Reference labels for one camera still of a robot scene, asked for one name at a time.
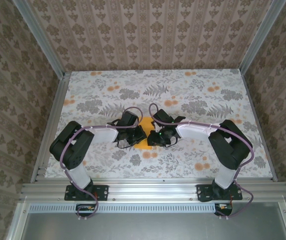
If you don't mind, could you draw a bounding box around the orange square paper sheet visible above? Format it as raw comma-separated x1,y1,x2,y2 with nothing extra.
134,116,156,151

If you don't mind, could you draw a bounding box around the floral patterned table cover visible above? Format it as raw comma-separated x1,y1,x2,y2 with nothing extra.
44,69,274,180

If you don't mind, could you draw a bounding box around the small black connector box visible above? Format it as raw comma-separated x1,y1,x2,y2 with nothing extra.
214,202,234,217
75,203,99,217

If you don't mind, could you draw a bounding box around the grey metal panel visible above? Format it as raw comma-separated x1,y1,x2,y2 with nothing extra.
6,201,286,240

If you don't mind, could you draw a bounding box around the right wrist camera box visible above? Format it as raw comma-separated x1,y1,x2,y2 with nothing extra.
154,109,174,125

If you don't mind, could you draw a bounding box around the aluminium mounting rail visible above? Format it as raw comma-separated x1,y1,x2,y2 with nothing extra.
20,181,286,202

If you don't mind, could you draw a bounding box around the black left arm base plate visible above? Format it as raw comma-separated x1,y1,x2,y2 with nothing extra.
64,184,109,202

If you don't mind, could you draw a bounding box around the slotted grey cable duct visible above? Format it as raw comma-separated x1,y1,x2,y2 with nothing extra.
29,202,234,213

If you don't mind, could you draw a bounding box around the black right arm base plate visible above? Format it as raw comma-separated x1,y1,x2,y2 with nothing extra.
197,184,243,202

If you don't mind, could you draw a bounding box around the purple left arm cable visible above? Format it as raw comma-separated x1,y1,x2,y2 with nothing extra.
59,106,144,221

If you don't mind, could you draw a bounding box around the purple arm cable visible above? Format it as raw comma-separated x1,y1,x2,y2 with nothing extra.
59,106,144,221
149,102,256,221

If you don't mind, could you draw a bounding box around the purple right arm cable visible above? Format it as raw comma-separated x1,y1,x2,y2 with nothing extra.
149,102,256,221

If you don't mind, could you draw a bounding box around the aluminium frame post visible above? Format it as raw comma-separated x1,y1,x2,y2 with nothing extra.
12,0,66,79
239,0,286,74

